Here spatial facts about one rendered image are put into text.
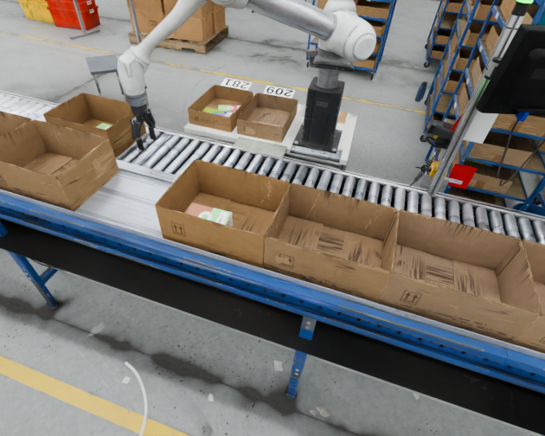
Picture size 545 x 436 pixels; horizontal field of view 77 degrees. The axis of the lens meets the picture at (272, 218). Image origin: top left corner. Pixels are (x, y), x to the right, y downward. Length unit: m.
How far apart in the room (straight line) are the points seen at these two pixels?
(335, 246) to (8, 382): 1.75
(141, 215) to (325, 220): 0.72
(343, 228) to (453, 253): 0.40
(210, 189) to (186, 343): 0.96
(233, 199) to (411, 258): 0.72
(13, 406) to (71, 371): 0.26
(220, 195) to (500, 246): 1.04
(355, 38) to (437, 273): 0.98
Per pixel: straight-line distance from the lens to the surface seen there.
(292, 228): 1.32
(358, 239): 1.33
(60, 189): 1.47
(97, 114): 2.38
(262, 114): 2.32
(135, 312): 2.22
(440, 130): 1.77
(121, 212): 1.47
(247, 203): 1.40
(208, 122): 2.17
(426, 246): 1.37
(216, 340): 2.04
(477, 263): 1.44
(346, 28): 1.62
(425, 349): 1.27
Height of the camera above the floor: 1.83
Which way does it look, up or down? 44 degrees down
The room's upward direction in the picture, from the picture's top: 4 degrees clockwise
